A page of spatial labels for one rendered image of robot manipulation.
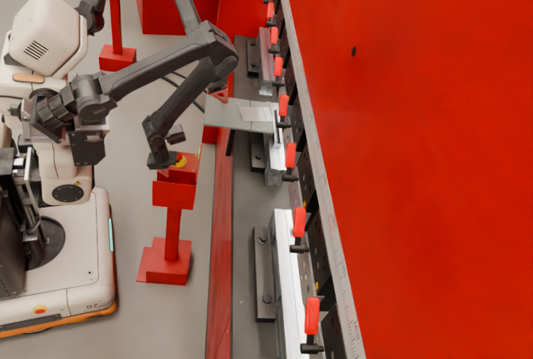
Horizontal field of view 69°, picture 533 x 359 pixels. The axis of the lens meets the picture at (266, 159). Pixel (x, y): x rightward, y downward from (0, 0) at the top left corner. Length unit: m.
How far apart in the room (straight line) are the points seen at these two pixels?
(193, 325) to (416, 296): 1.67
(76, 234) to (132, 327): 0.51
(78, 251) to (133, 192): 0.65
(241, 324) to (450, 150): 0.84
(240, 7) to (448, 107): 1.84
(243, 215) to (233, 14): 1.25
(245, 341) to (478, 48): 0.92
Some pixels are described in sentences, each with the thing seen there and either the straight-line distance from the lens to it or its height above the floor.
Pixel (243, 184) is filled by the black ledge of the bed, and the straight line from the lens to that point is 1.43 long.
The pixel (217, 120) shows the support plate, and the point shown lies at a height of 1.00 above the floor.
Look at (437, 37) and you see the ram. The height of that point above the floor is 1.77.
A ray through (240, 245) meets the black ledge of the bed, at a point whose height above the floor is 0.87.
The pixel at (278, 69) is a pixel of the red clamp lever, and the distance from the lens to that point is 1.27.
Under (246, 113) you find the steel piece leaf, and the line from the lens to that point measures 1.52.
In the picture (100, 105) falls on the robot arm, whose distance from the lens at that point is 1.10.
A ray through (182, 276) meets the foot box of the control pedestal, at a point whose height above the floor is 0.10.
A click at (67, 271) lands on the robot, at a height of 0.28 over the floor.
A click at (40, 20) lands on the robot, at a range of 1.18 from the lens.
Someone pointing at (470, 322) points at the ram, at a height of 1.63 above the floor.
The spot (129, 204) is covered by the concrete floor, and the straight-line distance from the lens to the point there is 2.44.
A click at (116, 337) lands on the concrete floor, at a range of 2.07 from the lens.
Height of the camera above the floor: 1.94
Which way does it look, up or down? 44 degrees down
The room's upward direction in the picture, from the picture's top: 17 degrees clockwise
